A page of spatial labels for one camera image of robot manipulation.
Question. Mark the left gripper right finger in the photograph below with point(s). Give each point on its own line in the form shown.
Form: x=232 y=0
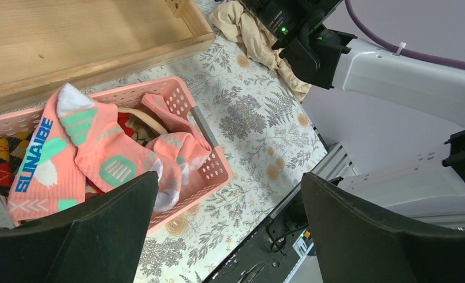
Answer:
x=358 y=241

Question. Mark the pink sock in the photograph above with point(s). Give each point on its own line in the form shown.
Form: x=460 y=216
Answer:
x=174 y=156
x=77 y=140

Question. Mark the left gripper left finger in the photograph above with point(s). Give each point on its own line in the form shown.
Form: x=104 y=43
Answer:
x=99 y=240

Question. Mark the beige crumpled cloth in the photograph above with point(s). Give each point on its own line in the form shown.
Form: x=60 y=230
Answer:
x=241 y=26

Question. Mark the pink plastic basket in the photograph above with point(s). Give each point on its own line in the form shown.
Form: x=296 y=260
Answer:
x=212 y=175

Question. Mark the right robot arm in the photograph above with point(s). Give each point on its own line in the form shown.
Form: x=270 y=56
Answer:
x=399 y=114

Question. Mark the floral table mat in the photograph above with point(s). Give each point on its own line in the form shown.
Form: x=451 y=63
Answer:
x=265 y=137

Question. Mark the wooden hanger stand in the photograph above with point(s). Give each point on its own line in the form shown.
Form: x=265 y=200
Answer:
x=45 y=44

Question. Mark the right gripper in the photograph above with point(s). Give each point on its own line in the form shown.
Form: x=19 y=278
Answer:
x=312 y=50

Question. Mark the black red yellow argyle sock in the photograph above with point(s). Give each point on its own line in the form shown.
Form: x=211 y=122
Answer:
x=6 y=174

